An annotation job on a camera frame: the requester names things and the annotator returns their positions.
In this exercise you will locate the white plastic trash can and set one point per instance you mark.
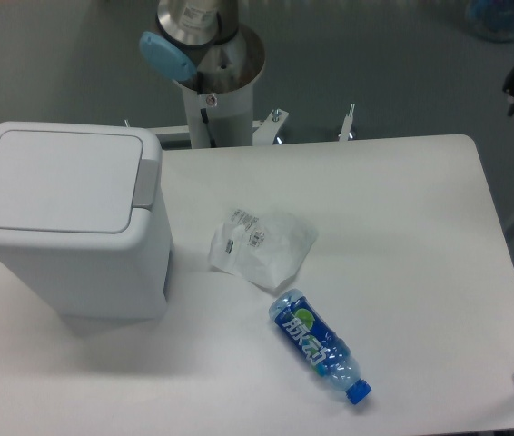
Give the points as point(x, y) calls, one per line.
point(118, 276)

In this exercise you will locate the white trash can lid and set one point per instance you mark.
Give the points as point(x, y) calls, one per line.
point(64, 182)

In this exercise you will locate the blue plastic bag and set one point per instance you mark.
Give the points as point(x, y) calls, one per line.
point(491, 20)

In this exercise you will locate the crumpled white paper bag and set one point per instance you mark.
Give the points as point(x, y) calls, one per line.
point(266, 250)

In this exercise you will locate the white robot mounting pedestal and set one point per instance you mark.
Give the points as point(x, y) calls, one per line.
point(219, 120)

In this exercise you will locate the blue plastic drink bottle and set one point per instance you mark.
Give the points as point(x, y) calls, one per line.
point(319, 345)

